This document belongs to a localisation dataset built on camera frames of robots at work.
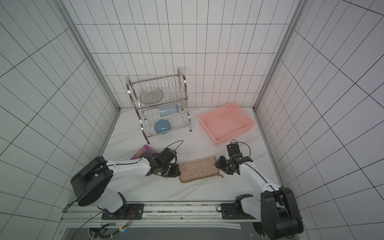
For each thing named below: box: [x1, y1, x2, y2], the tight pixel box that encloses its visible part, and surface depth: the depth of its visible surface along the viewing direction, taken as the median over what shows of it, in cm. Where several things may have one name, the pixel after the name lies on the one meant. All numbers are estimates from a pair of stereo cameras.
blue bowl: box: [154, 119, 171, 134], surface depth 102 cm
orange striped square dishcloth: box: [178, 155, 224, 183], surface depth 87 cm
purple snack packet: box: [130, 144, 159, 160], surface depth 91 cm
